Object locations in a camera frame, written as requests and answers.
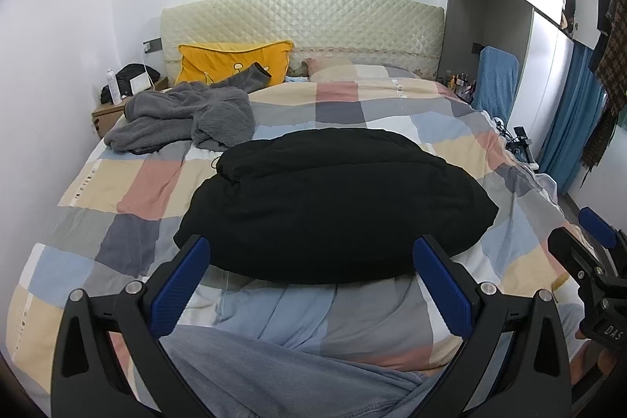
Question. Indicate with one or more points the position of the yellow cushion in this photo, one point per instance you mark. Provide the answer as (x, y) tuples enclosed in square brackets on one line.
[(220, 60)]

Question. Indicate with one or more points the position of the small white box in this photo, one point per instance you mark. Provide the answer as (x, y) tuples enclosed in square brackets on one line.
[(141, 84)]

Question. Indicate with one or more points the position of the person's grey pants leg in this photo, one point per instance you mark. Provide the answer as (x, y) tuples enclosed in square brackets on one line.
[(274, 379)]

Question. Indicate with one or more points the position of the checkered pastel duvet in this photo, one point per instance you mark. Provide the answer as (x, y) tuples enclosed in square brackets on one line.
[(122, 212)]

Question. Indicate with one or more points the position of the checkered pillow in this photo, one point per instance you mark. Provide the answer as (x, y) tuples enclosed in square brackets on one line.
[(352, 69)]

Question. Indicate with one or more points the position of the dark wall switch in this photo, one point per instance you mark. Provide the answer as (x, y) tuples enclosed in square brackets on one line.
[(476, 48)]

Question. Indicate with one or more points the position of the black tripod device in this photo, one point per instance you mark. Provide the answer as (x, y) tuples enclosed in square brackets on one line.
[(520, 144)]

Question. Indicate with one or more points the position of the black bag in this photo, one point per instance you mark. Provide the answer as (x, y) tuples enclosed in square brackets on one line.
[(132, 73)]

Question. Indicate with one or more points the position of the person's right hand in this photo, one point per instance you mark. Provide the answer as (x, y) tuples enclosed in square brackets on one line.
[(595, 357)]

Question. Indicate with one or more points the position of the wooden nightstand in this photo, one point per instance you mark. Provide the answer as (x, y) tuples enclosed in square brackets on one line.
[(105, 117)]

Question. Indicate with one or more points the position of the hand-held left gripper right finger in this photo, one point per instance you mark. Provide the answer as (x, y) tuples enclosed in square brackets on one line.
[(443, 288)]

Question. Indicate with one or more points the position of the cream quilted headboard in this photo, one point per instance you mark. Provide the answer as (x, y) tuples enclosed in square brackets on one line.
[(343, 26)]

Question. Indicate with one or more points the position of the black puffer jacket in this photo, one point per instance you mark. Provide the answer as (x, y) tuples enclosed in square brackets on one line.
[(333, 207)]

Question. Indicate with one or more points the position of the group of cosmetic bottles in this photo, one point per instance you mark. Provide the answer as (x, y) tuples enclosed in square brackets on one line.
[(460, 85)]

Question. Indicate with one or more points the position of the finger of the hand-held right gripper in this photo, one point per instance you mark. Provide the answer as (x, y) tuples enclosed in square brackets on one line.
[(575, 254), (596, 224)]

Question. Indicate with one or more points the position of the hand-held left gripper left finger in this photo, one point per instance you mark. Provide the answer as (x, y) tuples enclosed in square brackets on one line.
[(179, 286)]

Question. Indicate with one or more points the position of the brown checked hanging garment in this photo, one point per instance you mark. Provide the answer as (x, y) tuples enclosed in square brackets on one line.
[(607, 104)]

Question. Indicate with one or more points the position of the dark wall socket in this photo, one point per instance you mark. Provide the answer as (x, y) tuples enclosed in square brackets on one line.
[(152, 45)]

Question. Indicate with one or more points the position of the blue towel covered chair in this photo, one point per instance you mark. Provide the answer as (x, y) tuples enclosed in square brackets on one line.
[(494, 85)]

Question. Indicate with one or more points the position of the blue curtain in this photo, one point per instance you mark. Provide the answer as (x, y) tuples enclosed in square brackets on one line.
[(573, 119)]

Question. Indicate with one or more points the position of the grey fleece robe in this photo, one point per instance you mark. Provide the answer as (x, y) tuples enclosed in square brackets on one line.
[(186, 114)]

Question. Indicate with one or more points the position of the clear plastic bottle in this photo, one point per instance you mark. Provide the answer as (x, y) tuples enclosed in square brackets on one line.
[(113, 87)]

